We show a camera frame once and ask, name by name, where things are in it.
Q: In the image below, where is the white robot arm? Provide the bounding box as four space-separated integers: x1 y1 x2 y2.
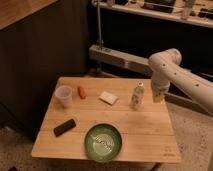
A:
148 48 213 116

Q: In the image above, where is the clear plastic bottle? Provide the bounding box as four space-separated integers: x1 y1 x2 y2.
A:
130 82 144 110

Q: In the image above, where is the clear plastic cup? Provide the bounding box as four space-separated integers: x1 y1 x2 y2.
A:
55 85 72 108

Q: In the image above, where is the green bowl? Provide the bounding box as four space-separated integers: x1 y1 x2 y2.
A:
84 123 122 163

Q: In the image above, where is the orange carrot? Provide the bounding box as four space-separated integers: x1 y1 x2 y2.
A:
77 86 86 99

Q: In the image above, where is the black rectangular bar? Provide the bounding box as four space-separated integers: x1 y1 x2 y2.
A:
53 119 76 137

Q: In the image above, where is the white sponge block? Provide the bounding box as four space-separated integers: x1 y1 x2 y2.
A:
99 91 118 105

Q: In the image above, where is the dark wooden cabinet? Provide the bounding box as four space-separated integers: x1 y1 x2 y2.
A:
0 0 89 140

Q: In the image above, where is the metal shelf rack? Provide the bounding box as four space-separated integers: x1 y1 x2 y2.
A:
91 0 213 82

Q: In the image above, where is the wooden table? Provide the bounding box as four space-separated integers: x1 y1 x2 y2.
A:
31 77 181 163

